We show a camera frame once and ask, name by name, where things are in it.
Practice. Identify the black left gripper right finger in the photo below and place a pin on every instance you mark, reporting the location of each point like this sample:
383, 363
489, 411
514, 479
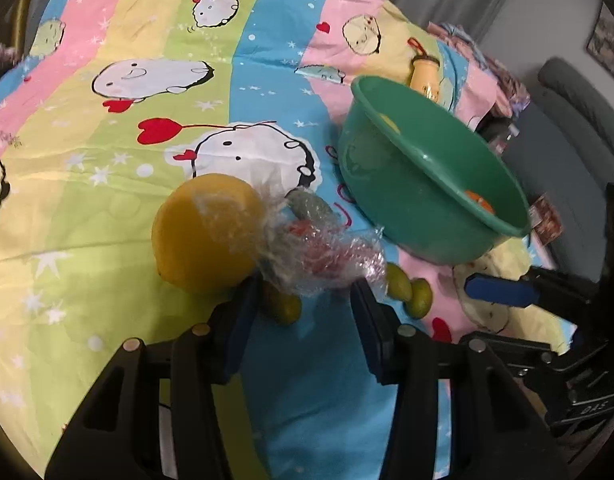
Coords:
495, 432

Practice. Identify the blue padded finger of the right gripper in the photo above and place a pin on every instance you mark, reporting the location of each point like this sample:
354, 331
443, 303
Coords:
516, 294

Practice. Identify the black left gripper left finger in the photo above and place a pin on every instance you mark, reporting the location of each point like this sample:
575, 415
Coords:
115, 431

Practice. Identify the small green fruit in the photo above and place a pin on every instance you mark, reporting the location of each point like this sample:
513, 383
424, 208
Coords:
399, 286
421, 300

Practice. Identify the red fruit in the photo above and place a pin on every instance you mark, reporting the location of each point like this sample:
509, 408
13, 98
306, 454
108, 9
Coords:
300, 244
362, 255

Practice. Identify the red fruit top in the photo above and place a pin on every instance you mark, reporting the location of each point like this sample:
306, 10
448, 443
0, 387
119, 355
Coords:
300, 244

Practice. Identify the yellow green mango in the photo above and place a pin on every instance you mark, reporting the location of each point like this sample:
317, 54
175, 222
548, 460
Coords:
282, 308

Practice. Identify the large yellow pomelo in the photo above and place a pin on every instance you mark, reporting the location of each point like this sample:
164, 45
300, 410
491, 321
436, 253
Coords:
205, 234

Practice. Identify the orange fruit in basin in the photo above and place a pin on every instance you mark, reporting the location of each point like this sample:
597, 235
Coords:
480, 201

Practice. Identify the red patterned snack packet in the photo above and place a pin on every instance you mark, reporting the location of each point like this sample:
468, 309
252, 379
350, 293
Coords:
545, 220

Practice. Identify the green plastic basin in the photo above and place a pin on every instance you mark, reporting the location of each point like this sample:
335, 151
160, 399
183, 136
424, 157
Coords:
411, 184

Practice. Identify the clear plastic bottle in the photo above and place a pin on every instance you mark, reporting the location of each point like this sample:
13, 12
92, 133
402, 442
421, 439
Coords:
500, 140

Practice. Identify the grey sofa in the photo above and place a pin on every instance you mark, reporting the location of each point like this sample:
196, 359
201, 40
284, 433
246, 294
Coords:
563, 151

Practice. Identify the yellow fruit in basin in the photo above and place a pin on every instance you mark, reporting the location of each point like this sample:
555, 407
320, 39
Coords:
391, 124

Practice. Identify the framed wall picture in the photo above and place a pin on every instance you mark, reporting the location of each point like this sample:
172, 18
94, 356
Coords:
601, 42

